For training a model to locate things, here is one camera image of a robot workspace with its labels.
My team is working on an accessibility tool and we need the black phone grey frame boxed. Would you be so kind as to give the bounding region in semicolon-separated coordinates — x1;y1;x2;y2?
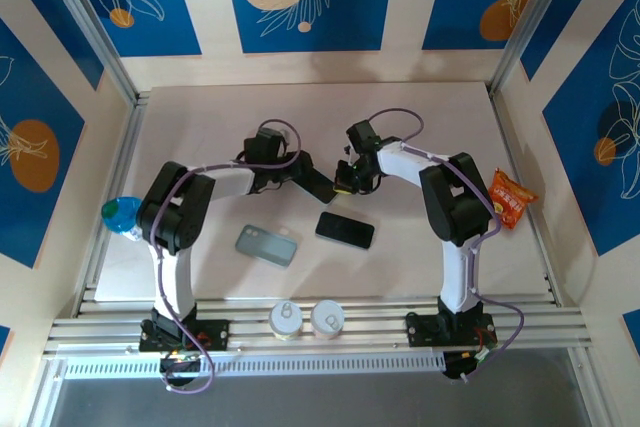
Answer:
297;165;338;205

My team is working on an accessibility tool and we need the black phone green frame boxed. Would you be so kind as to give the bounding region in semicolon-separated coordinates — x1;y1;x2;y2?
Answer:
314;210;376;251

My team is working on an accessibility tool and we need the grey-blue translucent phone case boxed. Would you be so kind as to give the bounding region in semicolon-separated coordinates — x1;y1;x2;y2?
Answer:
234;224;299;271

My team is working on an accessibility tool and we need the right white can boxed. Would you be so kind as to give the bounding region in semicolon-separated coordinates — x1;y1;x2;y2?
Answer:
309;299;346;342

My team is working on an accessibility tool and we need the cream pull-tab can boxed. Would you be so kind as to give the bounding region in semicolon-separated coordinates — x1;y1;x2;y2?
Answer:
268;300;305;343

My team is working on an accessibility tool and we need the orange snack bag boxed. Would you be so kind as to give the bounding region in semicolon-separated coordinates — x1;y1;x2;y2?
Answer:
487;168;540;231

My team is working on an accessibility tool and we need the blue bottle green cap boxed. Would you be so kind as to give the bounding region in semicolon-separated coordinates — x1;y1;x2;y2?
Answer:
99;195;146;244

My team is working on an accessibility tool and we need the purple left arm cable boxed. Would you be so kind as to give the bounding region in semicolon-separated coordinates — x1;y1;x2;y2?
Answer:
149;119;301;395

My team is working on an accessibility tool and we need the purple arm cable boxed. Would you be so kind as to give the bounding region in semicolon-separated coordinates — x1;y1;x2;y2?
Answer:
369;107;526;383
149;119;301;395

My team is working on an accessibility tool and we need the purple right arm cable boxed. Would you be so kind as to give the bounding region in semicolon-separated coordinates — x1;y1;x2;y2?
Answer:
369;107;526;383

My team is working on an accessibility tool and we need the aluminium rail base frame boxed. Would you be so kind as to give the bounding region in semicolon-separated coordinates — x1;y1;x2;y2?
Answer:
42;296;596;362

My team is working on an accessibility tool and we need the aluminium side rail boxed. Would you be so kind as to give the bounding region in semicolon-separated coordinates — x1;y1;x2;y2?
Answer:
72;90;152;306
486;81;560;306

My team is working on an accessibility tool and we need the white slotted cable duct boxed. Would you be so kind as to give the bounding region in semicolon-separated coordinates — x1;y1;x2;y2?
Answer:
63;350;447;381

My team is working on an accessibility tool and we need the aluminium corner post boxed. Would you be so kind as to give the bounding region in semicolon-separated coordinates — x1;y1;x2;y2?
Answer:
37;0;140;104
491;0;570;94

